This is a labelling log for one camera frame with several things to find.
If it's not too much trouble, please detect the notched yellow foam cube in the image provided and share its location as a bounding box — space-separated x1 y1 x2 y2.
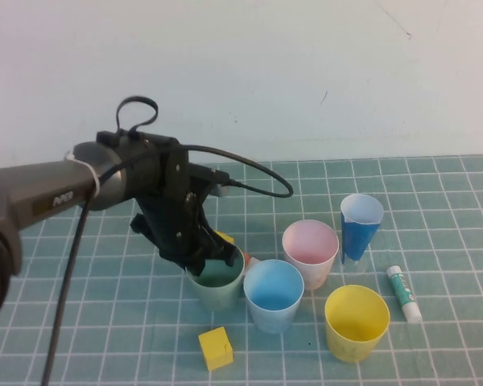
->
198 326 234 371

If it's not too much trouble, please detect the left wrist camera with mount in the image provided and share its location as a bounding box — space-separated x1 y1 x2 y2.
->
163 140 231 199

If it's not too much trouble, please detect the pink plastic cup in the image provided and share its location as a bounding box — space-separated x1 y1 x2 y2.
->
281 219 340 291

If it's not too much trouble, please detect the white zip tie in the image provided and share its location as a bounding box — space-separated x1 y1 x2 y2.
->
64 149 102 198

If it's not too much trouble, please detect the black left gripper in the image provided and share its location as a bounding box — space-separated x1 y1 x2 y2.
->
118 132 237 278

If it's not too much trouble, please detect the teal grid tablecloth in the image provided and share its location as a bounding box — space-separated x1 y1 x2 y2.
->
0 155 483 386

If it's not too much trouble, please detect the dark blue measuring cup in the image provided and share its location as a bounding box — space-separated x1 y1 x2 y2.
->
340 193 384 265

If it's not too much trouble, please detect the black strap loop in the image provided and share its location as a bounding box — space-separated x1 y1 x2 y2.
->
115 95 160 136

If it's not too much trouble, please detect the green white glue stick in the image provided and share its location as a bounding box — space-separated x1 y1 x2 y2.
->
386 265 423 324

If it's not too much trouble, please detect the green plastic cup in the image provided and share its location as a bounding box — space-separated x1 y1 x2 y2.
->
184 243 246 313

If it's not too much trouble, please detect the black left camera cable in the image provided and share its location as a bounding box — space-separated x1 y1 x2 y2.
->
39 143 295 386

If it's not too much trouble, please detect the yellow plastic cup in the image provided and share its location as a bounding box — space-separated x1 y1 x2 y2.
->
324 284 390 363

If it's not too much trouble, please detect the light blue plastic cup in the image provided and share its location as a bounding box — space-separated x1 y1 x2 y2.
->
243 259 306 335

